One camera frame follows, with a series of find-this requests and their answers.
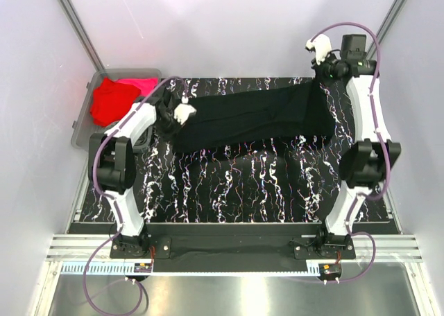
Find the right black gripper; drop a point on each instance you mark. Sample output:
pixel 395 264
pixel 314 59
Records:
pixel 318 68

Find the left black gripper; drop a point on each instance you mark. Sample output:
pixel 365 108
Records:
pixel 175 131

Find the black t shirt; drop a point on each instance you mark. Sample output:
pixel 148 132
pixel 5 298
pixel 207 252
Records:
pixel 297 110

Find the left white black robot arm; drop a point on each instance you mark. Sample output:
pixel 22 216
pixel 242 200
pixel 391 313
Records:
pixel 112 167

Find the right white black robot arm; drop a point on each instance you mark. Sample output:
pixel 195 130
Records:
pixel 369 161

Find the pink t shirt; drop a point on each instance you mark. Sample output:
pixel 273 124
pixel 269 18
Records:
pixel 145 85

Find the red t shirt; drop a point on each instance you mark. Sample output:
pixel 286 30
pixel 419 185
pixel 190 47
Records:
pixel 112 101

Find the grey t shirt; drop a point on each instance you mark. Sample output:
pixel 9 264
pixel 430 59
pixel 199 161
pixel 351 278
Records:
pixel 110 126

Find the clear plastic storage bin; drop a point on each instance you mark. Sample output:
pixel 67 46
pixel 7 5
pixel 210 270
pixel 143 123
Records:
pixel 84 126

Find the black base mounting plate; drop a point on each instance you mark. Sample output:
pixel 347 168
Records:
pixel 212 229

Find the left yellow connector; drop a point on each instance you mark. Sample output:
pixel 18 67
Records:
pixel 143 267

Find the yellow connector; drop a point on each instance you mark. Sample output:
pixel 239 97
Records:
pixel 331 270
pixel 143 267

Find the right yellow connector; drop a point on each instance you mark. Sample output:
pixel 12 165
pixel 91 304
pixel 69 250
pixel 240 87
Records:
pixel 331 270

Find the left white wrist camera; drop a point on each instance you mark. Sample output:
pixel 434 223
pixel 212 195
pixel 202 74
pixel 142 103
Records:
pixel 183 112

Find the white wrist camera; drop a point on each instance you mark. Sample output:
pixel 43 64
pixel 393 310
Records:
pixel 183 112
pixel 320 46

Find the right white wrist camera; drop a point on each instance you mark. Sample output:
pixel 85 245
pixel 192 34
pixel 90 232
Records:
pixel 320 46

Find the aluminium frame rail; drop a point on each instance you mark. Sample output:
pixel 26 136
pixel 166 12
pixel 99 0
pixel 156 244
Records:
pixel 380 248

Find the white slotted cable duct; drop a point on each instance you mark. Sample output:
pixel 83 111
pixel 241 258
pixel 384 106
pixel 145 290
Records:
pixel 302 269

